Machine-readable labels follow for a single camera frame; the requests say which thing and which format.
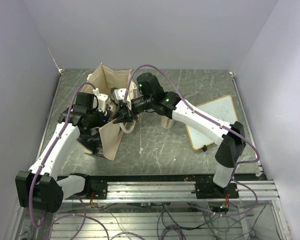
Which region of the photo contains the aluminium rail frame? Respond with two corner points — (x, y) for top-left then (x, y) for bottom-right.
(16, 180), (281, 203)

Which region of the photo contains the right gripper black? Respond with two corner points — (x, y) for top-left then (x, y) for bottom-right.
(112, 95), (154, 124)

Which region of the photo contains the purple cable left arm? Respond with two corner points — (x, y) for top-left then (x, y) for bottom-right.
(28, 82), (108, 240)

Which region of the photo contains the cream canvas tote bag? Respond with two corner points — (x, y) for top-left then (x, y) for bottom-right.
(82, 64), (137, 161)

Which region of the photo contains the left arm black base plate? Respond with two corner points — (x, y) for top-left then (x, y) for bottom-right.
(86, 181), (108, 200)

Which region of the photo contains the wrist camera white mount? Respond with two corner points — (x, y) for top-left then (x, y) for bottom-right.
(112, 88), (126, 107)
(92, 88), (111, 112)

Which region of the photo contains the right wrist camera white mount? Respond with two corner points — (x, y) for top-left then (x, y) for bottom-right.
(112, 88), (126, 107)

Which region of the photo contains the clear square bottle black cap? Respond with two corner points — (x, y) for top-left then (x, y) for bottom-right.
(110, 87), (118, 94)

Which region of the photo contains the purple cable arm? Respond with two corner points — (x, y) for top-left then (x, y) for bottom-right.
(123, 64), (261, 218)
(28, 82), (108, 240)

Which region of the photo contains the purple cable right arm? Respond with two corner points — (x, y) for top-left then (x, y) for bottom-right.
(123, 64), (261, 218)

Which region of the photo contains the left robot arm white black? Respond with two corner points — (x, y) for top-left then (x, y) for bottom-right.
(15, 89), (112, 213)

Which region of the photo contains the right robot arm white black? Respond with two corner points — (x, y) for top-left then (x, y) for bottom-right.
(110, 72), (246, 198)

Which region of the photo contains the beige round lotion bottle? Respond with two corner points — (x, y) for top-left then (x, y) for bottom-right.
(160, 116), (175, 129)

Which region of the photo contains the yellow-framed whiteboard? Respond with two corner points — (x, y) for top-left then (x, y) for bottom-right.
(186, 94), (242, 151)

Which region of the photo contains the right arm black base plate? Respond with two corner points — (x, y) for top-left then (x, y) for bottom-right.
(194, 182), (239, 199)

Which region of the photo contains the chrome bottle white cap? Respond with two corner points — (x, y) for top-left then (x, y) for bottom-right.
(108, 102), (117, 112)

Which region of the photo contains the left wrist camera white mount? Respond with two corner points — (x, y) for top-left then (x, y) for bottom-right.
(92, 88), (111, 112)

